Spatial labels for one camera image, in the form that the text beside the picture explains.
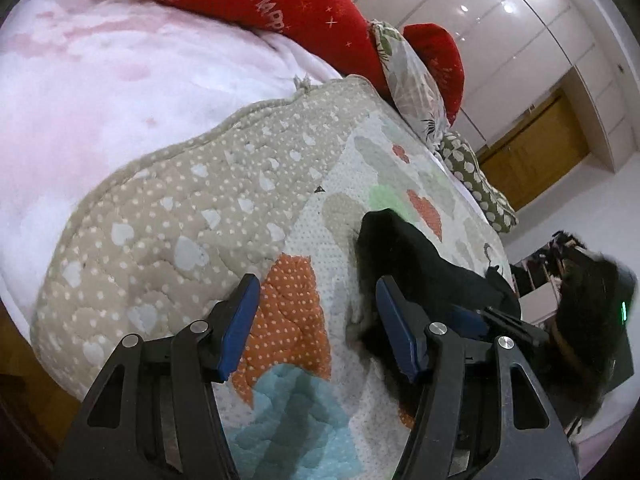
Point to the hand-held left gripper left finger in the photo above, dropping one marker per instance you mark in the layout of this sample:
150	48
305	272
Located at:
239	327

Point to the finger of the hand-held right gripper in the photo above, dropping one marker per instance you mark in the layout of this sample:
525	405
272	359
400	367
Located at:
515	329

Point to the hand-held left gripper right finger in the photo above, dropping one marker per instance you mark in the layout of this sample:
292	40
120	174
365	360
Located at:
396	332

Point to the black pants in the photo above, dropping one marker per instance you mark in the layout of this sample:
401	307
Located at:
415	255

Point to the cluttered white shelf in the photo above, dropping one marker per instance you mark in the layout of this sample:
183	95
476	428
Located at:
542	280

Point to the heart pattern quilt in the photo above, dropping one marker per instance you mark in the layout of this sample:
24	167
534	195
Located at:
210	220

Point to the olive dotted pillow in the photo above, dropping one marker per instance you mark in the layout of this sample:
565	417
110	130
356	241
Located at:
475	180

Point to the wooden door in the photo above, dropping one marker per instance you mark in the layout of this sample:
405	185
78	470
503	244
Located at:
535	155

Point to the floral pillow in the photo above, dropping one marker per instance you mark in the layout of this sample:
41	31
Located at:
410	80

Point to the pink fleece blanket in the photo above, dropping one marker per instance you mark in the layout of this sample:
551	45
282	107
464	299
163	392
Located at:
115	85

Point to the small red pillow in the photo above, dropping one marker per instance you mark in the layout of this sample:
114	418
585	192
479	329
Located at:
442	60

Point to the white glossy wardrobe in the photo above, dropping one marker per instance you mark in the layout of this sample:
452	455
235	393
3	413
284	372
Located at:
500	15

